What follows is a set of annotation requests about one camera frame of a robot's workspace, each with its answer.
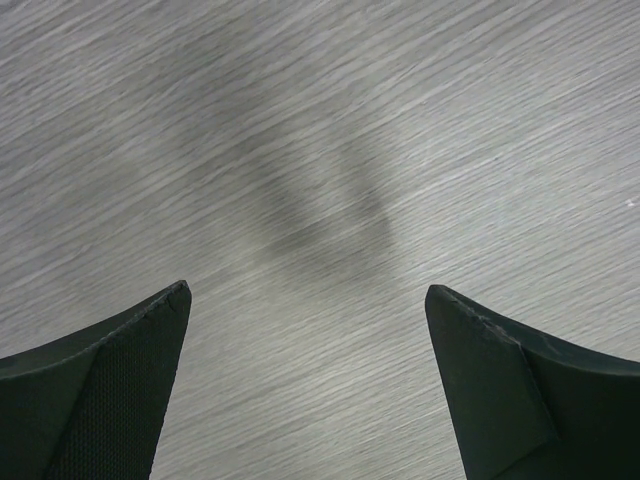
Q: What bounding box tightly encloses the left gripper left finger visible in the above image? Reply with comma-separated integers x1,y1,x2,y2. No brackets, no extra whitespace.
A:
1,280,191,479

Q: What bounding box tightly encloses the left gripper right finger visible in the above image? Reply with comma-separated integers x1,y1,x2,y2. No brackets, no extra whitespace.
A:
425,285,639,480

